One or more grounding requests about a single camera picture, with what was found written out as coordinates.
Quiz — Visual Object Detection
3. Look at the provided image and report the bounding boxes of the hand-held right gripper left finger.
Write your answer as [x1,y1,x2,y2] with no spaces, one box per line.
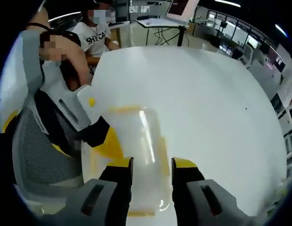
[56,157,134,226]

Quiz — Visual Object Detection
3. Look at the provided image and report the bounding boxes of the clear plastic container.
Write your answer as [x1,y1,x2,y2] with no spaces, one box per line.
[98,107,173,212]

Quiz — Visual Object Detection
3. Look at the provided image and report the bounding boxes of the dark wall monitor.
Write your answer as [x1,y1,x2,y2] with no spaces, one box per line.
[267,48,287,73]

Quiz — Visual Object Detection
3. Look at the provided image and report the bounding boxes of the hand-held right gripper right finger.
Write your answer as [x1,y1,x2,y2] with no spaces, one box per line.
[171,157,256,226]

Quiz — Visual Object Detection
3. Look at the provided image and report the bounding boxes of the black strap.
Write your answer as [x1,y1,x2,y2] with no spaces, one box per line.
[25,22,52,32]

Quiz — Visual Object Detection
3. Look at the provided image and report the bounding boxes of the clear lid with yellow buckles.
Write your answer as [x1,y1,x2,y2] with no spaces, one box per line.
[89,105,171,218]

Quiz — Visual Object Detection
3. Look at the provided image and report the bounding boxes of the white storage shelves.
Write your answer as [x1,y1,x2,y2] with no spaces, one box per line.
[269,88,292,167]

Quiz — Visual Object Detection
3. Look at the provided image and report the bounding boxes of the grey mesh office chair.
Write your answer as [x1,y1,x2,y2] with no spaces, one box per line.
[11,89,87,205]

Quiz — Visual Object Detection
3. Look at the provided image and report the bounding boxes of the large display screen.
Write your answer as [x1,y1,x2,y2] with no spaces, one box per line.
[165,0,200,25]

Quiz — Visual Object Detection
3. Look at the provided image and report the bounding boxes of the person's left hand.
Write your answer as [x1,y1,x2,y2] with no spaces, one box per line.
[58,35,88,92]

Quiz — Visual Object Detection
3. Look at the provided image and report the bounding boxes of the white desk with black legs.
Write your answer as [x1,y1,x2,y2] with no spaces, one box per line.
[136,17,192,47]

